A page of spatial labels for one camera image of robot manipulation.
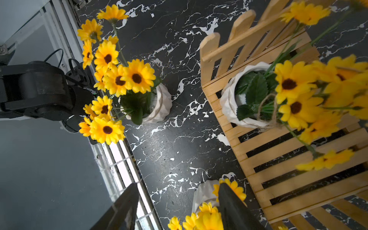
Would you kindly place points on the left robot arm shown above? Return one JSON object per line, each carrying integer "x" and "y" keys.
{"x": 40, "y": 90}

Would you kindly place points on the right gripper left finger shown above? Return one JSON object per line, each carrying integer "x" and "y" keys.
{"x": 123, "y": 212}

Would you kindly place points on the wooden two-tier shelf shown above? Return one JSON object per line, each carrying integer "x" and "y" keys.
{"x": 267, "y": 160}

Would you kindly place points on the sunflower pot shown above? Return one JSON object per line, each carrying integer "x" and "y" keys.
{"x": 205, "y": 210}
{"x": 132, "y": 89}
{"x": 308, "y": 99}

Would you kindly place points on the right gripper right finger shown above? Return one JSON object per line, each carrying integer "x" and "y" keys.
{"x": 234, "y": 213}

